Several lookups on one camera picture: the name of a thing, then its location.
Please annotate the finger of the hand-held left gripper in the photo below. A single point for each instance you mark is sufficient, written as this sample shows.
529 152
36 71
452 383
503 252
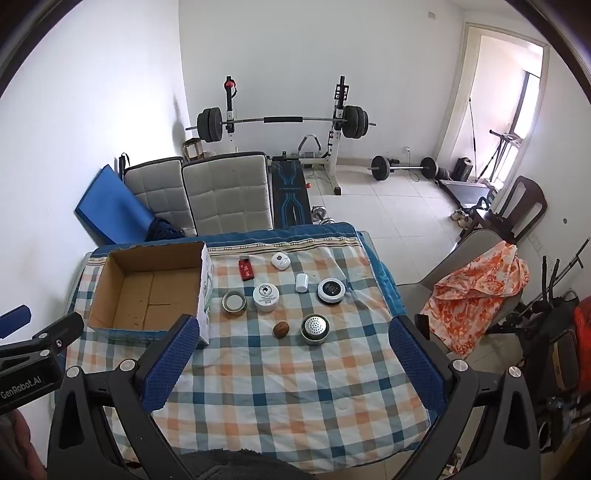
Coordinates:
14 321
51 339

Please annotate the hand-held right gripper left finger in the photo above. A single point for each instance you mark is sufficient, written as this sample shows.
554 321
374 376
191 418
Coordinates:
168 364

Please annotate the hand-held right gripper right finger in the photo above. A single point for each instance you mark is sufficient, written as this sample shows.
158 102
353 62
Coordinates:
418 364

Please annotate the cardboard box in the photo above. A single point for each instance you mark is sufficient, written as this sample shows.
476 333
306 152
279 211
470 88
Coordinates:
138 295

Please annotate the round metal tin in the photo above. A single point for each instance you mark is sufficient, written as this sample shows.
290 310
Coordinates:
234 303

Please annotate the jar with perforated silver lid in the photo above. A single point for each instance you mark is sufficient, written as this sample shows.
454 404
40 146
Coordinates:
315 328

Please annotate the white jar with black lid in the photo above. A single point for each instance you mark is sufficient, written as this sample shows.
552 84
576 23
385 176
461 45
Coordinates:
330 290

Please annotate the white cream jar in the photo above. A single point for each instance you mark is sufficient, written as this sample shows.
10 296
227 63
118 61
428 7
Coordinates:
266 297

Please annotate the small red box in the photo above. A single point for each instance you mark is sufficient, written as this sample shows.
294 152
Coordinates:
246 270

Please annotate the small white plastic cup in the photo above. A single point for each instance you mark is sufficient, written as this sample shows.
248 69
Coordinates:
302 282

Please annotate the person's left forearm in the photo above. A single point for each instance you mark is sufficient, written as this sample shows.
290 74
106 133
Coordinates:
18 447

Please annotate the orange patterned cloth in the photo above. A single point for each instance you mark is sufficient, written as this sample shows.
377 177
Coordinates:
471 290

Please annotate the grey chair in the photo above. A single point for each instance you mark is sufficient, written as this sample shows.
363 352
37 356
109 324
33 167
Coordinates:
443 272

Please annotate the plaid blanket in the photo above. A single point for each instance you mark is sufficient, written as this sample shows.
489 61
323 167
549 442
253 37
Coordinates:
277 397

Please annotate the dark fuzzy cloth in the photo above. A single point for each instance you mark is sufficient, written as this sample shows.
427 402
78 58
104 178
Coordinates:
240 466

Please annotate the dark blue knitted cloth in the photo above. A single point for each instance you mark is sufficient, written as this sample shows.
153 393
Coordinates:
164 228

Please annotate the blue foam mat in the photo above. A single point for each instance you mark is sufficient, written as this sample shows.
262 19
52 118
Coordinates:
106 203

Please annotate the white oval device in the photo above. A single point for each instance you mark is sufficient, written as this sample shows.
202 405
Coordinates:
280 261

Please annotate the black metal stands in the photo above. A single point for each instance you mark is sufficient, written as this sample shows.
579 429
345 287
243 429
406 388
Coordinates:
549 286

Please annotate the white shoes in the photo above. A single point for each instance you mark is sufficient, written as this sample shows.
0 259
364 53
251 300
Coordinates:
461 218

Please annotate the red bag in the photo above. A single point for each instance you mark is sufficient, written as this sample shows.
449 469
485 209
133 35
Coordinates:
582 323

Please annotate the white tufted cushion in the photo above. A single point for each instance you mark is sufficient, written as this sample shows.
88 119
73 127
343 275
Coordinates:
226 194
157 194

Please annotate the chrome dumbbell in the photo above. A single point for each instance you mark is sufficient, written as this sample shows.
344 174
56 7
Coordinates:
323 216

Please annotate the treadmill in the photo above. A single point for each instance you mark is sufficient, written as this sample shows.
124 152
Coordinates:
466 189

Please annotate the dark wooden chair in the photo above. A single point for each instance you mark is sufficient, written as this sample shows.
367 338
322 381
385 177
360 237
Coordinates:
526 207

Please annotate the short barbell with black plates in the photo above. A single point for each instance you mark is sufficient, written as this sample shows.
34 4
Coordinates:
401 167

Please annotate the black floor speaker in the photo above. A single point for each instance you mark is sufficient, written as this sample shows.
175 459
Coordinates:
463 169

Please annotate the black weight bench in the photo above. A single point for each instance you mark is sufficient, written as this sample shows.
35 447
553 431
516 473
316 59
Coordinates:
290 194

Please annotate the small brown box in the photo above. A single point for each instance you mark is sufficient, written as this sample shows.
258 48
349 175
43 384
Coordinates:
193 151

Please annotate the grey exercise machine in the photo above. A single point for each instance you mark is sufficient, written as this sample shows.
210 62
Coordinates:
505 147

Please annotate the grey exercise device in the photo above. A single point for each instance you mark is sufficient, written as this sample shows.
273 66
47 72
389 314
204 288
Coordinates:
309 146

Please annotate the long barbell with black plates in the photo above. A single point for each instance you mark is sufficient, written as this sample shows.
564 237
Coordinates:
281 120

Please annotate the white door frame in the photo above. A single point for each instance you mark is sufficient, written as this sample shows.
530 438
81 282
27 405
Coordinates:
455 101

